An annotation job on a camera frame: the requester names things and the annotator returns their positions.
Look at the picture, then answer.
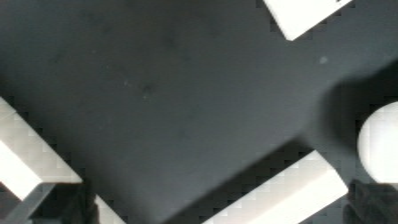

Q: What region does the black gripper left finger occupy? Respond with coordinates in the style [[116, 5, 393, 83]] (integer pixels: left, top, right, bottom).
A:
[[0, 182, 98, 224]]

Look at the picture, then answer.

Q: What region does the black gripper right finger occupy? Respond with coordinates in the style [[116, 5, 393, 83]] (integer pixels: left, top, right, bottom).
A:
[[343, 179, 398, 224]]

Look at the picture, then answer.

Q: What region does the white lamp bulb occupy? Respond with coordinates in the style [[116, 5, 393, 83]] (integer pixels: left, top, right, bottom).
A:
[[358, 102, 398, 184]]

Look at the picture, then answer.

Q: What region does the white lamp base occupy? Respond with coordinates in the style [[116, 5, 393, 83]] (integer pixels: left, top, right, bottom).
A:
[[263, 0, 352, 41]]

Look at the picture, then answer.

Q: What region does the white front fence bar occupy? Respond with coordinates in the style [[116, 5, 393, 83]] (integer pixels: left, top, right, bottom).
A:
[[0, 97, 84, 224]]

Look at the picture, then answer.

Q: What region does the white fence bar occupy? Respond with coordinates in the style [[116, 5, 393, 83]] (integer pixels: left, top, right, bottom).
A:
[[203, 151, 349, 224], [0, 97, 84, 224]]

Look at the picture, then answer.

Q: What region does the white right fence bar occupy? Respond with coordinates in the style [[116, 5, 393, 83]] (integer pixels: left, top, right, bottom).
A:
[[203, 151, 349, 224]]

